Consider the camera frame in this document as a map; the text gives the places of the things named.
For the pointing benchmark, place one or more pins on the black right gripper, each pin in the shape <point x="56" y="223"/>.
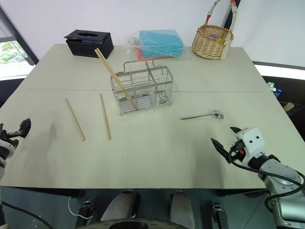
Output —
<point x="237" y="151"/>

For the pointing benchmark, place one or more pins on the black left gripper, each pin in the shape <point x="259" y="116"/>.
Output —
<point x="9" y="134"/>

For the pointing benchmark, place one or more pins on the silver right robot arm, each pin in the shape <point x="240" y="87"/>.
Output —
<point x="281" y="176"/>

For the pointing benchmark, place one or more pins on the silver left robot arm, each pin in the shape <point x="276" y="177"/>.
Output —
<point x="1" y="167"/>

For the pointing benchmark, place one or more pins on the metal spoon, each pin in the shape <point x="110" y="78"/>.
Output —
<point x="217" y="114"/>

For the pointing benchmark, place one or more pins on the wooden chopstick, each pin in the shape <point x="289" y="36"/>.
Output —
<point x="112" y="71"/>
<point x="75" y="120"/>
<point x="105" y="117"/>
<point x="109" y="72"/>

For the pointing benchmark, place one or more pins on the small beige object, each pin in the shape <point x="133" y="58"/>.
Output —
<point x="288" y="106"/>

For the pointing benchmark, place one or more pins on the crumpled clear plastic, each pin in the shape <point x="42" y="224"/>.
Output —
<point x="274" y="87"/>

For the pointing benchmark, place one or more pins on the grey rounded foot shape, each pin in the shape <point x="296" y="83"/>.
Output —
<point x="121" y="205"/>
<point x="181" y="207"/>

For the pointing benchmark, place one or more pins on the small purple item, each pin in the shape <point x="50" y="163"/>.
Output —
<point x="213" y="36"/>

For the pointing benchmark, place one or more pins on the black tissue box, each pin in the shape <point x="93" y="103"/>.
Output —
<point x="90" y="45"/>

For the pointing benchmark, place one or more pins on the blue folded cloth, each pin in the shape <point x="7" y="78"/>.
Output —
<point x="159" y="43"/>

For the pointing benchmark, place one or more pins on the red flat sheet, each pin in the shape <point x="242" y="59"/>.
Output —
<point x="139" y="55"/>

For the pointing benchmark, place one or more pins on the clear plastic bag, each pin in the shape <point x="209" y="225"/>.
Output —
<point x="131" y="48"/>

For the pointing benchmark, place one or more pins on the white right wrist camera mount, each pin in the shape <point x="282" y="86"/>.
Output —
<point x="252" y="140"/>

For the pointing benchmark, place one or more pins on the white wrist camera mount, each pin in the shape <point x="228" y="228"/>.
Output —
<point x="252" y="140"/>
<point x="6" y="148"/>

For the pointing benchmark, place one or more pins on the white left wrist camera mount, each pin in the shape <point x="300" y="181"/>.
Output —
<point x="6" y="148"/>

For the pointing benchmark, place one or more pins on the black table leg bracket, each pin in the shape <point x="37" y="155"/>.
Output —
<point x="218" y="214"/>
<point x="87" y="207"/>

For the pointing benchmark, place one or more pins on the dark window frame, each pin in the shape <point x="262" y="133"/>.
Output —
<point x="22" y="43"/>

